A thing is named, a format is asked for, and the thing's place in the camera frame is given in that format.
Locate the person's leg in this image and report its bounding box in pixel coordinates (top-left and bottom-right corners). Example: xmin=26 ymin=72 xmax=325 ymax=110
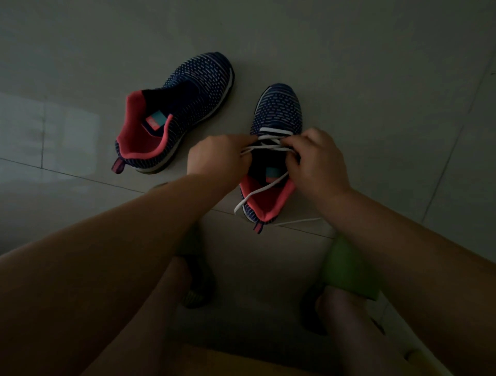
xmin=81 ymin=255 xmax=193 ymax=376
xmin=316 ymin=286 xmax=411 ymax=376

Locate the person's right forearm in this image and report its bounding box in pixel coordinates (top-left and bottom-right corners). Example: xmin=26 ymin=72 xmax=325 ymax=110
xmin=321 ymin=187 xmax=496 ymax=376

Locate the blue knit sneaker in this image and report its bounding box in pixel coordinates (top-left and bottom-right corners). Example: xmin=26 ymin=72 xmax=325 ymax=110
xmin=111 ymin=51 xmax=236 ymax=175
xmin=239 ymin=83 xmax=304 ymax=235

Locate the person's left forearm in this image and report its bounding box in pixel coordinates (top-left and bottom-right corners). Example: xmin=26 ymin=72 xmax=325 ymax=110
xmin=0 ymin=174 xmax=233 ymax=376

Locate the person's right leg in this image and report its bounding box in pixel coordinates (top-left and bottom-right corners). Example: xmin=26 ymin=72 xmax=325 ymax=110
xmin=316 ymin=286 xmax=411 ymax=376

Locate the person's left leg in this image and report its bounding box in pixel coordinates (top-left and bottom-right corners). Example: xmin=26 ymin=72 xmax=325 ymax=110
xmin=81 ymin=255 xmax=193 ymax=376

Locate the green foam slipper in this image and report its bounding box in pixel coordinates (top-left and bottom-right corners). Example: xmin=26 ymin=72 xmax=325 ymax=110
xmin=153 ymin=182 xmax=214 ymax=309
xmin=302 ymin=234 xmax=382 ymax=336

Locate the white shoelace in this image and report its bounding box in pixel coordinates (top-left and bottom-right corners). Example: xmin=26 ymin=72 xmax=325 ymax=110
xmin=234 ymin=127 xmax=322 ymax=227

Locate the person's right hand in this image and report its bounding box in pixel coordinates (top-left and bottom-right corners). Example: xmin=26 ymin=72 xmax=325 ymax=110
xmin=281 ymin=128 xmax=352 ymax=206

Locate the person's left hand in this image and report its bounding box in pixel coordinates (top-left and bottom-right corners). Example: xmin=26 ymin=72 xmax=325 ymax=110
xmin=187 ymin=133 xmax=258 ymax=194

